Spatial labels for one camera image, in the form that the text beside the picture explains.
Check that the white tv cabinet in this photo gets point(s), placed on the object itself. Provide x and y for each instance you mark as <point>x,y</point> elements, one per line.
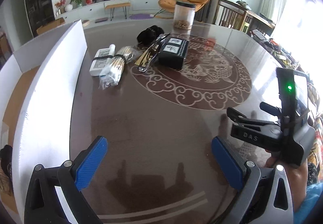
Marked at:
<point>97,10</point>

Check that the cardboard box on floor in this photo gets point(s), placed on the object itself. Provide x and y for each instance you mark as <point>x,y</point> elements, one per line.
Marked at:
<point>50,26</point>

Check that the orange lounge chair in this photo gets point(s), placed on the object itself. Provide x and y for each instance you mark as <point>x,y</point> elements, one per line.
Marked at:
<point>169,5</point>

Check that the right hand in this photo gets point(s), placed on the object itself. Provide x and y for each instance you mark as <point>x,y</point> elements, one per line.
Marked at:
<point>297,179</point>

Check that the black rectangular box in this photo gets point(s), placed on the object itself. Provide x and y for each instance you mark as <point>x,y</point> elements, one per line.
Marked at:
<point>173,52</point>

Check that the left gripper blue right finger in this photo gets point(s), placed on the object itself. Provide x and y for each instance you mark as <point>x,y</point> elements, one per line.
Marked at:
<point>241,175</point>

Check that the clear jar with black lid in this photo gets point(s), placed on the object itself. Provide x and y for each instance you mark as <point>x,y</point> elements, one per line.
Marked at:
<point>184,14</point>

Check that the bag of cotton swabs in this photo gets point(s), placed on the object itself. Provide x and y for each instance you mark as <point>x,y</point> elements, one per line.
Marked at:
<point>112,72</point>

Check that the black scrunchie with chain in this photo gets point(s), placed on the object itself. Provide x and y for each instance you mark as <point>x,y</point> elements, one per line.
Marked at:
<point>6,161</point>

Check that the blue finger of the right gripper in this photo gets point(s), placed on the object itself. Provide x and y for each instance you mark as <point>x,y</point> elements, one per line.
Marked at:
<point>240,120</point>
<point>272,110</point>

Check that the red flower vase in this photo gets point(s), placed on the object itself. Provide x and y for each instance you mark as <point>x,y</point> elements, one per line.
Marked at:
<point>60,6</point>

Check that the wooden chair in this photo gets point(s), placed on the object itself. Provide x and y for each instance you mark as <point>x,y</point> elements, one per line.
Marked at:
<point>230,15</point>

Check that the white box with band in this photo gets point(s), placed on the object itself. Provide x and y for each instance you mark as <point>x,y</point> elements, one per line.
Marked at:
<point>101,59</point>

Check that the black scrunchie far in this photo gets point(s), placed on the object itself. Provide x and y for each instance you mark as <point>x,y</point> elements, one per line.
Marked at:
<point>149,35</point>

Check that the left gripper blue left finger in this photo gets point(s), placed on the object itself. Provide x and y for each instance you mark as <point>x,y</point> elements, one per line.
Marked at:
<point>73,176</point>

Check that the small wooden bench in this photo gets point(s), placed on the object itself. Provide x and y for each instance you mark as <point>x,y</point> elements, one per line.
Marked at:
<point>124,6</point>

